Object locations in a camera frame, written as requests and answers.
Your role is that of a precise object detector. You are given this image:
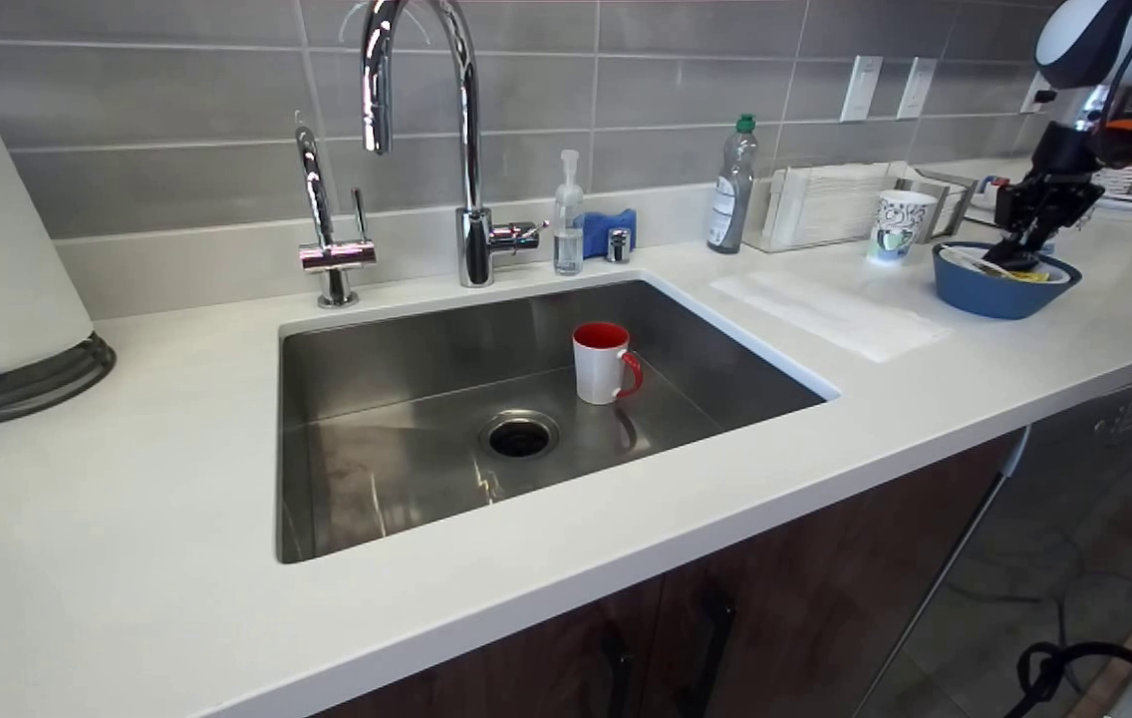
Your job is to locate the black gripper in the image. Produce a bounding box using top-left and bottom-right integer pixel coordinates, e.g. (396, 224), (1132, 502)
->
(984, 123), (1105, 271)

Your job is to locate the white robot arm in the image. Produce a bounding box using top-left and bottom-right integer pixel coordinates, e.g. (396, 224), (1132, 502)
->
(984, 0), (1132, 271)

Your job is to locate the blue and white bowl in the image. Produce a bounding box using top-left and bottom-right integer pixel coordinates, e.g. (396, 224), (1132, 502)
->
(934, 240), (1080, 320)

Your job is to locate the patterned white mug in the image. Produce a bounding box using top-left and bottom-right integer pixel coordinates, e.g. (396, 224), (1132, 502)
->
(870, 191), (935, 258)

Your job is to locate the clear dish soap bottle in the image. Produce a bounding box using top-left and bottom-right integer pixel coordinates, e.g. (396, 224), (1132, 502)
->
(707, 114), (758, 254)

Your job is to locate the stainless dishwasher front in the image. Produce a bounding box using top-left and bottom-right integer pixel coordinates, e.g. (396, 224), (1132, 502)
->
(853, 385), (1132, 718)

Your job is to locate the red and white mug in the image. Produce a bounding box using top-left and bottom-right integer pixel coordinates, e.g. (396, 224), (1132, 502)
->
(571, 320), (647, 406)

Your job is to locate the clear soap dispenser bottle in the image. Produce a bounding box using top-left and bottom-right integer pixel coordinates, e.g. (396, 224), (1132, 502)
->
(552, 146), (583, 273)

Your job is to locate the dark wood cabinet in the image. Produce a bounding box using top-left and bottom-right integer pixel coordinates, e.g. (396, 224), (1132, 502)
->
(317, 429), (1020, 718)

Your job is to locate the tall chrome faucet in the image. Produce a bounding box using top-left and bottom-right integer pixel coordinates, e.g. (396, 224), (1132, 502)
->
(353, 0), (546, 289)

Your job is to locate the stainless steel sink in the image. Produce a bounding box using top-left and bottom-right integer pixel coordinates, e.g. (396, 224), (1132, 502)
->
(275, 279), (822, 563)

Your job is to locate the small chrome tap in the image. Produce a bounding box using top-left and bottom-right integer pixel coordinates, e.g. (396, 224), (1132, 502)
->
(295, 123), (374, 305)

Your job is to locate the white wall switch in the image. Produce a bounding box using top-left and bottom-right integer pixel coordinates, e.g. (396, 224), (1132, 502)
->
(898, 57), (935, 118)

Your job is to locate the white wall outlet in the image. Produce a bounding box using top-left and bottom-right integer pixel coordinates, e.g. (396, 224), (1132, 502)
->
(842, 57), (883, 118)

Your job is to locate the black floor cable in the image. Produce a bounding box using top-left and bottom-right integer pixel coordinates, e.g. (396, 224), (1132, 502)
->
(999, 636), (1132, 718)

